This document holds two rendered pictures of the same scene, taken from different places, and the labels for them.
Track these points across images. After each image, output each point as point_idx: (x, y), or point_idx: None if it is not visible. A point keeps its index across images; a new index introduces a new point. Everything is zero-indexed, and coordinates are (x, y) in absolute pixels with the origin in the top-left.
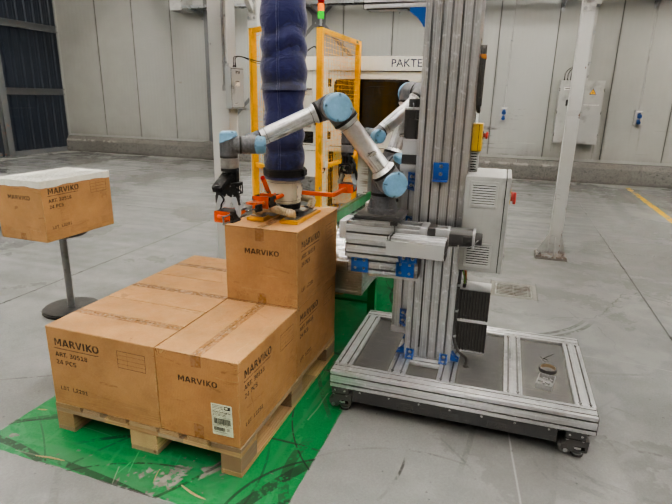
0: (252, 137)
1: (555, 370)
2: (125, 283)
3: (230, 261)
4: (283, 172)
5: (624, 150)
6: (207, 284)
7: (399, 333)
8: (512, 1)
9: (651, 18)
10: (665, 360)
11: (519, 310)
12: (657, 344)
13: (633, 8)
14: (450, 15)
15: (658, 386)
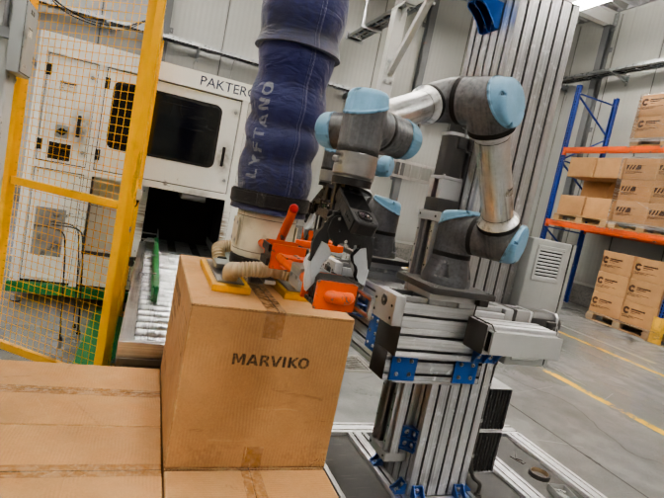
0: (405, 120)
1: (549, 474)
2: None
3: (190, 385)
4: (293, 203)
5: (315, 216)
6: (71, 436)
7: (354, 456)
8: (229, 60)
9: (339, 109)
10: (532, 429)
11: (377, 388)
12: (508, 411)
13: (327, 97)
14: (543, 23)
15: (562, 461)
